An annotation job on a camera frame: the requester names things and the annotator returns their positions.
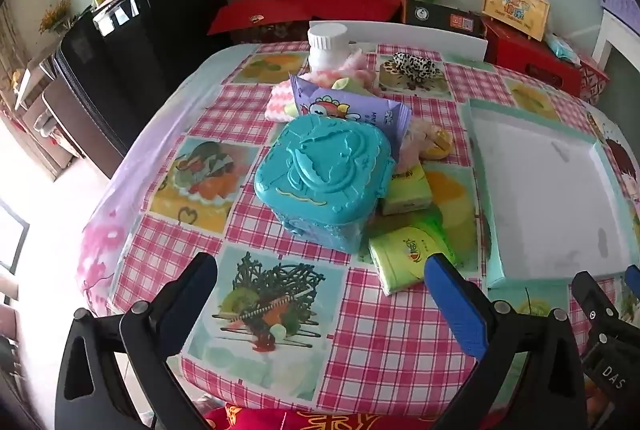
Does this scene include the black carton box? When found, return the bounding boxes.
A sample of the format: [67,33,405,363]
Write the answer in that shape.
[401,0,488,41]

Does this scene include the white shallow box teal rim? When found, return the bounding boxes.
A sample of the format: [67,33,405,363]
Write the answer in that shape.
[460,98,640,289]

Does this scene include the pink floral scrunchie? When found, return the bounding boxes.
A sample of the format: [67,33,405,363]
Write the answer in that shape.
[397,120,441,171]

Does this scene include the purple wet wipe packet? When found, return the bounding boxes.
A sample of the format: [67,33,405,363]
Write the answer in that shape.
[289,74,412,155]

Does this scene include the pink white striped fluffy sock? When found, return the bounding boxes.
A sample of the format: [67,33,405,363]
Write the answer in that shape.
[270,52,381,123]

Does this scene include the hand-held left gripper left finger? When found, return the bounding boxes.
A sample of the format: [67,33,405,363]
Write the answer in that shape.
[54,252,219,430]

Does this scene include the red printed cloth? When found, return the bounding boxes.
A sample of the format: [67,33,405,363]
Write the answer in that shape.
[202,402,496,430]

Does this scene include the pink checkered tablecloth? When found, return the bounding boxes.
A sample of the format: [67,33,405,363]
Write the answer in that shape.
[77,40,640,416]

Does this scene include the wooden box with strap handle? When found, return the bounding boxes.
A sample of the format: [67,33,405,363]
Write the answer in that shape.
[481,0,551,42]

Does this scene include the white shelf unit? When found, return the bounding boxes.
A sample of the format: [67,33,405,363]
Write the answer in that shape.
[590,10,640,75]

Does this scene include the lime green packet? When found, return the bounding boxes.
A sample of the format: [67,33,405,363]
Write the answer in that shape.
[330,77,373,96]

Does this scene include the red patterned box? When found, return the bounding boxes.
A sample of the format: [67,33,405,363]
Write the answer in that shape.
[575,54,611,106]

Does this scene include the black fabric case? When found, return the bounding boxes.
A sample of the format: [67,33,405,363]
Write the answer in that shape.
[92,0,230,121]

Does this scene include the white pill bottle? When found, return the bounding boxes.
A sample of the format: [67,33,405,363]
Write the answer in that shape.
[307,22,349,71]

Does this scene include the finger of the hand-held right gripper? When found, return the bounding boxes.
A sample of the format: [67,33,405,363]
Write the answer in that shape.
[571,271,621,336]
[624,265,640,301]

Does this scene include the white board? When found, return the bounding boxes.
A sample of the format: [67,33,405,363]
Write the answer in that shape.
[308,20,488,60]

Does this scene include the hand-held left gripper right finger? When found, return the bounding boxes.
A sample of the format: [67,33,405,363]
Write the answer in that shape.
[424,253,586,430]

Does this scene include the light blue wipes pack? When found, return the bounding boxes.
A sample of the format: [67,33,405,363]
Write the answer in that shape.
[545,32,583,66]

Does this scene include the leopard print scrunchie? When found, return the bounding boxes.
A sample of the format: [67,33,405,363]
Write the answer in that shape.
[391,52,442,80]

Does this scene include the teal plastic toy case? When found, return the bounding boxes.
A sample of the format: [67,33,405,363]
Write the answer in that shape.
[253,114,392,255]

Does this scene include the red carton with handle cutout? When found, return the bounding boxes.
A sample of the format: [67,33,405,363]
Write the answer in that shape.
[482,17,583,99]

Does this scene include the green tissue packet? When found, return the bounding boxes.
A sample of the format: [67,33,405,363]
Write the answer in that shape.
[381,162,433,217]
[368,210,473,295]

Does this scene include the yellow flowers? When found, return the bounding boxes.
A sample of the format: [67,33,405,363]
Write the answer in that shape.
[39,0,76,34]

